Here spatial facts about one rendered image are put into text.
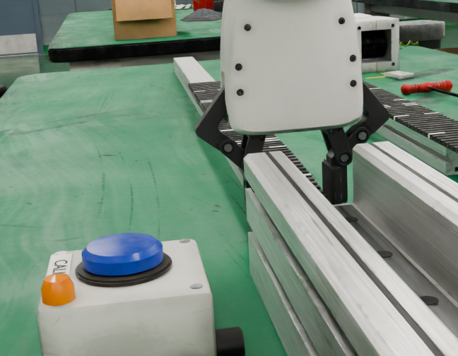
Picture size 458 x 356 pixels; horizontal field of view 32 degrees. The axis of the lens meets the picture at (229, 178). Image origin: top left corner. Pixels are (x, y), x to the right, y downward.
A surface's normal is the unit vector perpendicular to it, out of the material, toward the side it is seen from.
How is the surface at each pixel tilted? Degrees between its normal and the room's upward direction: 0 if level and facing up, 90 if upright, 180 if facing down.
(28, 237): 0
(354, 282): 0
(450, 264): 90
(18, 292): 0
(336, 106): 95
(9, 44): 90
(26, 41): 90
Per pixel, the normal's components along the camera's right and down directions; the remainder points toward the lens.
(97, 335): 0.14, 0.25
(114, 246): -0.08, -0.95
